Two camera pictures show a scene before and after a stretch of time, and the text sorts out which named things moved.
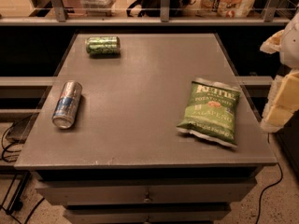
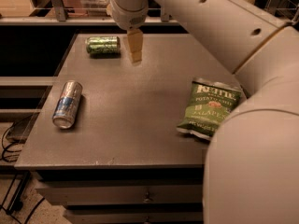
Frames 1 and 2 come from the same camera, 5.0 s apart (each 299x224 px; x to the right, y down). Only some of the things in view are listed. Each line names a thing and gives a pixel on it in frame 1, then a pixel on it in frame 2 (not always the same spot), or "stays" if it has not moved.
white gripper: [291, 49] to [130, 15]
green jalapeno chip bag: [212, 112] stays
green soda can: [103, 46] stays
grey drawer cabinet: [125, 161] stays
